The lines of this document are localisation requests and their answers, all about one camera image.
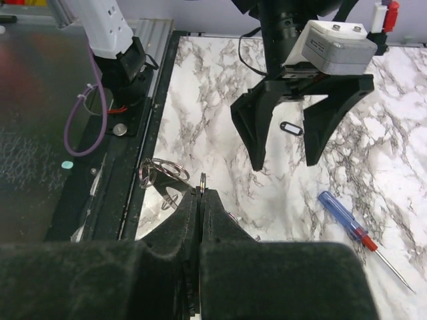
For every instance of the blue red screwdriver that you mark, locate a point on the blue red screwdriver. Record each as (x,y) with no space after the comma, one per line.
(355,230)

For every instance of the aluminium frame rail left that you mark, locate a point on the aluminium frame rail left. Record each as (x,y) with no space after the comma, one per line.
(146,40)

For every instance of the black key fob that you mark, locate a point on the black key fob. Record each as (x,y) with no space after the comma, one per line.
(291,128)

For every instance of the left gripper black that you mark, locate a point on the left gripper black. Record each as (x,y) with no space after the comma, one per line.
(252,111)

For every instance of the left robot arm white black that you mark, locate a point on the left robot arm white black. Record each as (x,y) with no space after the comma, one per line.
(281,23)

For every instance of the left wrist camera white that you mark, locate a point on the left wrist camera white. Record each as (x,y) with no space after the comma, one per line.
(333,48)

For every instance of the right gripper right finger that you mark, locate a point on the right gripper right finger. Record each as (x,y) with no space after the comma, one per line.
(241,278)

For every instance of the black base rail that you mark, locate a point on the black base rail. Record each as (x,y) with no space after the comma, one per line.
(102,199)

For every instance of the round metal keyring disc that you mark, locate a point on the round metal keyring disc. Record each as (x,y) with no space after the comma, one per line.
(168,178)

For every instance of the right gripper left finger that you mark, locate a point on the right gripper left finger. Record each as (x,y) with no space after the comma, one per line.
(151,278)

